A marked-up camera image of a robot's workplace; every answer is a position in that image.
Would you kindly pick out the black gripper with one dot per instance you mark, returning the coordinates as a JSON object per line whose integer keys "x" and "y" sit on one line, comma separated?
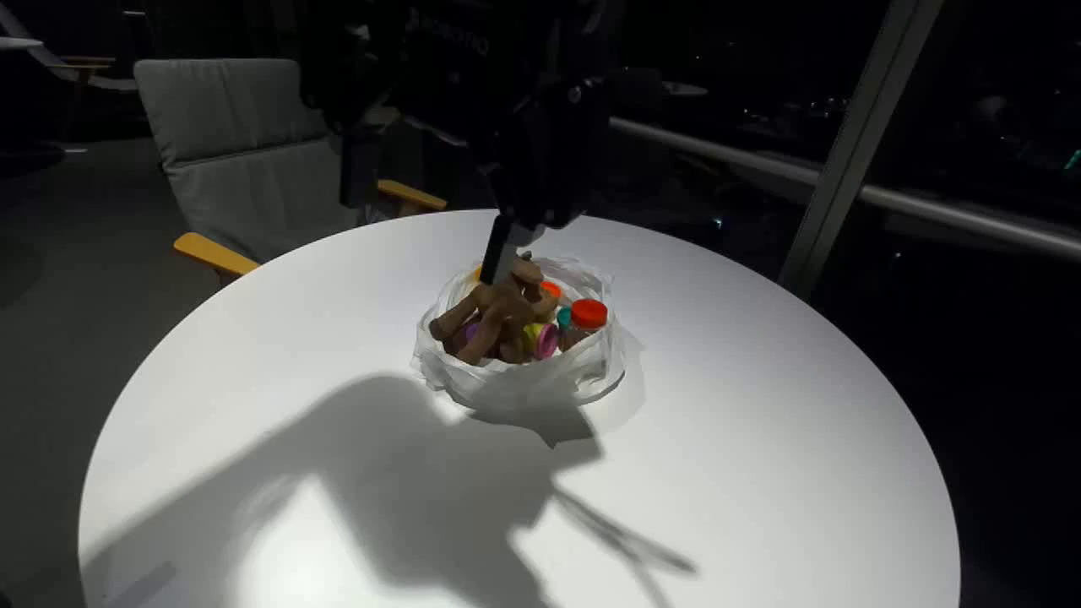
{"x": 553, "y": 146}

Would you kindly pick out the brown plush dog toy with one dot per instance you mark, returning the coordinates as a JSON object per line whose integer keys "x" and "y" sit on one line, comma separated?
{"x": 500, "y": 315}

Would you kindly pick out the orange-lid yellow play dough tub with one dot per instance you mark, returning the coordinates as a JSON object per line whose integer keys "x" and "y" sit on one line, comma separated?
{"x": 586, "y": 315}

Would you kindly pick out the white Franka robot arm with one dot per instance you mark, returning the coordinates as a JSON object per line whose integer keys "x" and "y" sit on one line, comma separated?
{"x": 450, "y": 69}

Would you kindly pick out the white plastic bag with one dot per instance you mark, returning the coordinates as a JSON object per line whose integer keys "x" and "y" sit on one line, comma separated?
{"x": 507, "y": 384}

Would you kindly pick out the grey chair with wooden arms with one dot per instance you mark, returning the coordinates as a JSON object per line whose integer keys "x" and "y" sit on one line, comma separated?
{"x": 246, "y": 158}

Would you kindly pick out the horizontal metal railing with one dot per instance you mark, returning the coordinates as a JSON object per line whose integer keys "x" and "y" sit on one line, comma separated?
{"x": 899, "y": 199}

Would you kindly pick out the grey window post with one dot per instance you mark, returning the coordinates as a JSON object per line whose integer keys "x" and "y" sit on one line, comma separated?
{"x": 855, "y": 136}

